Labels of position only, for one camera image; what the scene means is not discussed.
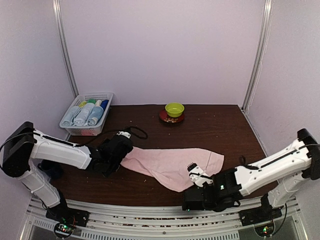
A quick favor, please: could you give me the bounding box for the blue polka dot towel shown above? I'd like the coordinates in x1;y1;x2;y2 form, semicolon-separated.
87;106;104;126

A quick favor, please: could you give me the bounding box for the pink towel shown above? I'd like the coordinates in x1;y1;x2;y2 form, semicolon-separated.
121;147;225;192

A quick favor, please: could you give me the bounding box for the red floral plate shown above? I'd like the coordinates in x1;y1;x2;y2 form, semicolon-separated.
158;109;185;124

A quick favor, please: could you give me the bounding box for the green plastic bowl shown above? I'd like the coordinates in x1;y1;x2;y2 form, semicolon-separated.
165;102;185;118

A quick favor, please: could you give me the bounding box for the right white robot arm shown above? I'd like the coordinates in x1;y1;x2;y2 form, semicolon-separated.
182;128;320;226

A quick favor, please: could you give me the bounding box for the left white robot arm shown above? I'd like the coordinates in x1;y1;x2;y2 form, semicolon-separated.
0;121;133;223

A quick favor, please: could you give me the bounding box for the white plastic basket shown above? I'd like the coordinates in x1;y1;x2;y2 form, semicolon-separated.
59;92;114;136

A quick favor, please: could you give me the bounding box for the light blue rolled towel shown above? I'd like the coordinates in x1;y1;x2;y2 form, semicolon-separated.
60;103;95;128

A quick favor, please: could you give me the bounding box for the dark blue rolled towel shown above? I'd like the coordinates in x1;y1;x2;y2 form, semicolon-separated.
100;99;109;110

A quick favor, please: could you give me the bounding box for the dark blue mug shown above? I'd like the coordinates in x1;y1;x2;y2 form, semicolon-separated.
37;160;64;180

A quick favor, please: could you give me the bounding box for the white rolled towel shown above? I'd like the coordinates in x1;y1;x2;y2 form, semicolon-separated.
95;99;102;107

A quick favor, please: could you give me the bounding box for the green rolled towel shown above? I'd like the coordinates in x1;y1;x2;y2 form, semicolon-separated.
87;98;97;104

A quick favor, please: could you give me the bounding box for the yellow rolled towel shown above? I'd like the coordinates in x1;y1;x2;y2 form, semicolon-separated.
78;100;87;108

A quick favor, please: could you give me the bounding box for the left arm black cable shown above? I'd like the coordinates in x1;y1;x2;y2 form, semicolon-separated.
72;126;149;148

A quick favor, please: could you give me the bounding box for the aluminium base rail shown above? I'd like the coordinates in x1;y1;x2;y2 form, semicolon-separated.
18;197;311;240

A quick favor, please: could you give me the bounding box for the right aluminium frame post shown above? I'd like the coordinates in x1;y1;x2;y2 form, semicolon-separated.
242;0;273;114

